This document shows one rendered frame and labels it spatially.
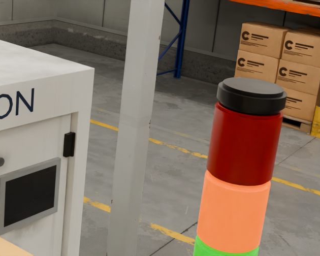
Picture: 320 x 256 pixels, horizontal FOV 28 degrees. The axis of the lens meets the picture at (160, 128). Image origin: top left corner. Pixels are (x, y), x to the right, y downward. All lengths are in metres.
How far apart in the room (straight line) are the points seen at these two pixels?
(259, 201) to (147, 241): 4.67
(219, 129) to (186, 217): 5.14
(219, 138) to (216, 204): 0.05
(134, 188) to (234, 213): 2.82
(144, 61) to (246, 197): 2.60
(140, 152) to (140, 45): 0.55
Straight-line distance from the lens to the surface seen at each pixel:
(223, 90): 0.45
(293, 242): 5.52
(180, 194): 6.02
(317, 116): 8.32
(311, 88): 8.42
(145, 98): 3.13
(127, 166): 3.23
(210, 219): 0.48
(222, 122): 0.46
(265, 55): 8.58
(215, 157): 0.47
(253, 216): 0.48
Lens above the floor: 2.45
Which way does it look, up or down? 18 degrees down
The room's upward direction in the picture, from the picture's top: 7 degrees clockwise
